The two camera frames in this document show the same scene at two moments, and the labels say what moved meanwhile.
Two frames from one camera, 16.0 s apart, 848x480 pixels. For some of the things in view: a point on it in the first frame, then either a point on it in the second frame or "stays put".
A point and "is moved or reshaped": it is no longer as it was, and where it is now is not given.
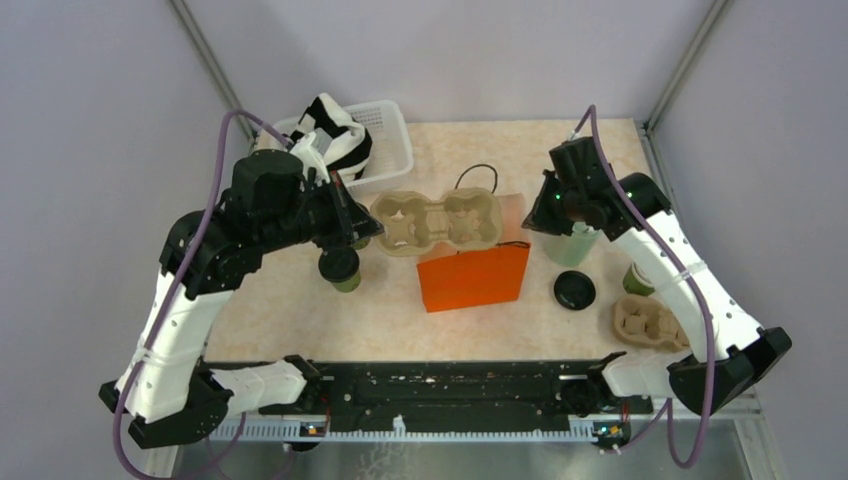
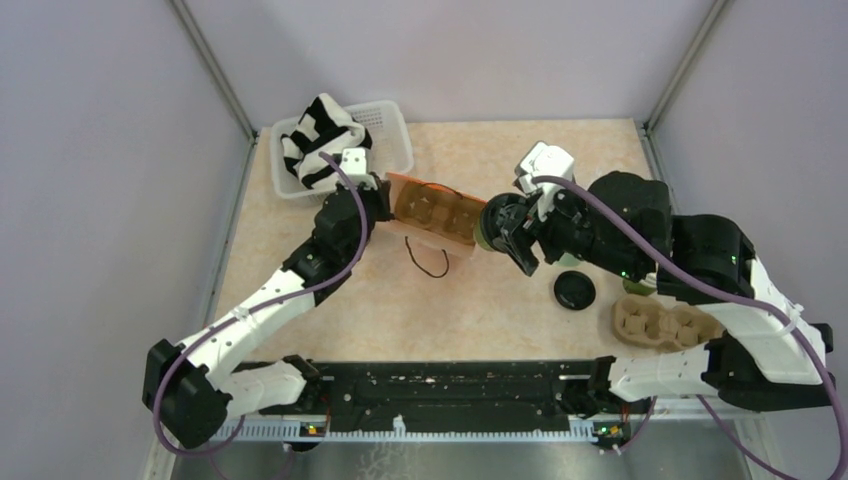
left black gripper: x=351 y=220 to x=381 y=196
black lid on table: x=574 y=290 stays put
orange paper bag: x=454 y=279 to x=435 y=215
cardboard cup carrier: x=408 y=224 is moved or reshaped
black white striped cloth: x=351 y=142 stays put
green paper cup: x=348 y=286 to x=478 y=236
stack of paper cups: x=637 y=282 stays put
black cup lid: x=338 y=265 is moved or reshaped
